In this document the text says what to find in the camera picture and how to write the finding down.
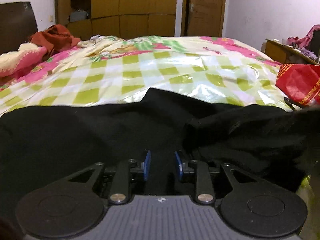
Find black pants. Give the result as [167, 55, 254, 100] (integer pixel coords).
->
[1, 89, 319, 223]

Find colourful checkered bed sheet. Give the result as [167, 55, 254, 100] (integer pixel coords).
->
[1, 36, 289, 113]

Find red gold bag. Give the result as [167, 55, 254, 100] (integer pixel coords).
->
[276, 64, 320, 106]

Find wooden side table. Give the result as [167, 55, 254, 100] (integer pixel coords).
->
[261, 39, 319, 66]

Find rust red cloth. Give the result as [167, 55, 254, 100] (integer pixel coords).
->
[29, 24, 81, 57]

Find brown wooden wardrobe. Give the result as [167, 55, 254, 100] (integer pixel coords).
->
[55, 0, 176, 40]

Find cream pink quilt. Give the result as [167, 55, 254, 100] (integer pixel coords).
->
[0, 42, 47, 77]

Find brown wooden door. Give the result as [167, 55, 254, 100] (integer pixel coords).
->
[181, 0, 226, 37]

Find pink clothes pile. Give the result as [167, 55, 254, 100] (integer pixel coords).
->
[286, 24, 319, 62]

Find dark brown headboard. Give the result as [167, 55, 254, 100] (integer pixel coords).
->
[0, 2, 38, 54]

